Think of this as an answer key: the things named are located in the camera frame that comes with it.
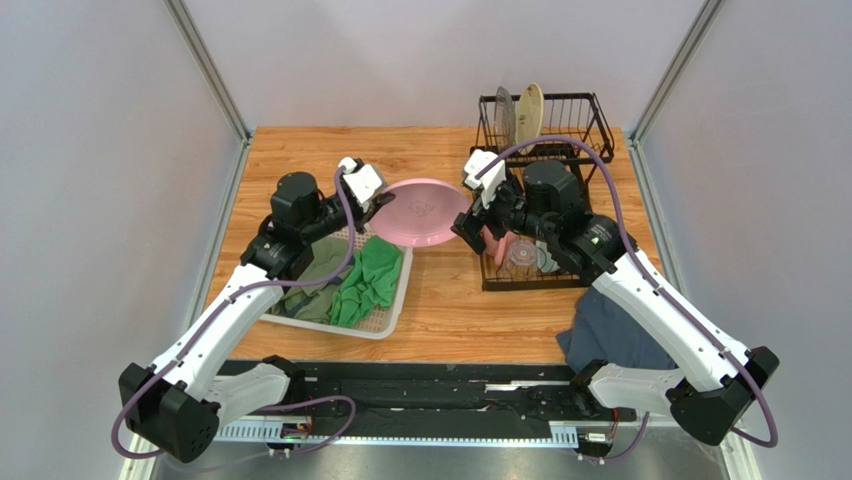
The clear glass cup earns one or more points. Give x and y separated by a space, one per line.
520 262

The olive green cloth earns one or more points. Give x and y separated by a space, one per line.
313 303

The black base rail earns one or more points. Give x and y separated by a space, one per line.
476 401

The light green bowl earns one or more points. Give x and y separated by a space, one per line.
545 261

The cream patterned plate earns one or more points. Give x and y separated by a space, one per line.
529 114

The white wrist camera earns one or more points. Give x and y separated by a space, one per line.
483 173
364 183

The pink plate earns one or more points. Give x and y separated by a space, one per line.
420 214

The white plastic basket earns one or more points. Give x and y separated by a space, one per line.
381 322

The bright green cloth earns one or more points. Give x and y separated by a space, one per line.
371 283

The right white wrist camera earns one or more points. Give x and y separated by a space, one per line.
483 173

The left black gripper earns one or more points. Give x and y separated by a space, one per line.
375 203

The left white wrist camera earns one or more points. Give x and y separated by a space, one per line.
364 183

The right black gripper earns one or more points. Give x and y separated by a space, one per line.
482 217

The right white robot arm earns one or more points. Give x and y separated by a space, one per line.
715 378

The pink mug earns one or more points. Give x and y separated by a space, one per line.
497 248

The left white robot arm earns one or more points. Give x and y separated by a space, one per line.
220 333

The dark blue cloth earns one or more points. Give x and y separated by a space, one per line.
603 330

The aluminium frame rail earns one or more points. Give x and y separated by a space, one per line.
306 409

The black wire dish rack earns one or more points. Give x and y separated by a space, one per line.
577 115

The clear glass plate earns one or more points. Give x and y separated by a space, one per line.
505 119

